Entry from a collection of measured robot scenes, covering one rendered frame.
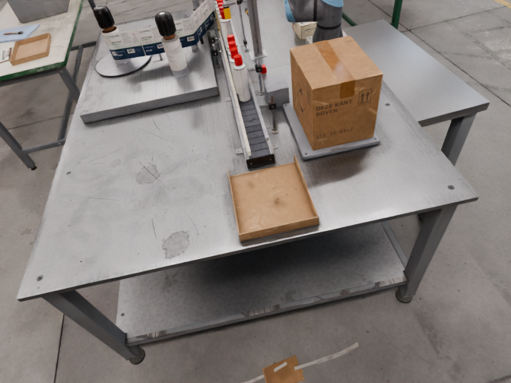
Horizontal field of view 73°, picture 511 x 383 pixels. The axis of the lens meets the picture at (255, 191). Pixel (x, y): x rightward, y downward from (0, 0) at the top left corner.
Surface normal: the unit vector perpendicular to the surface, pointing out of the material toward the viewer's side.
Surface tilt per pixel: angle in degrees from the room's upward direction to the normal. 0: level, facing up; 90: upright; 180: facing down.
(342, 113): 90
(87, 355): 0
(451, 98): 0
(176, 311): 1
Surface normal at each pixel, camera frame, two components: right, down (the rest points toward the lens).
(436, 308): -0.13, -0.66
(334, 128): 0.18, 0.72
